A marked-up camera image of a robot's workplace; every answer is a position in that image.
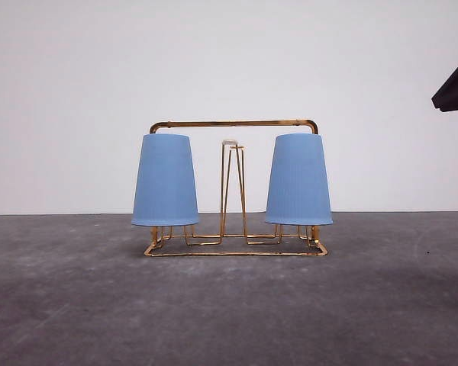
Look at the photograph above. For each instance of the blue ribbed cup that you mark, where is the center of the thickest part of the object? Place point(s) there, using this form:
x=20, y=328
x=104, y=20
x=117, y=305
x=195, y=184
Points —
x=165, y=192
x=299, y=190

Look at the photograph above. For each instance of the gold wire cup rack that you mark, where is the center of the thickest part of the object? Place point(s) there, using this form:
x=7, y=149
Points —
x=234, y=239

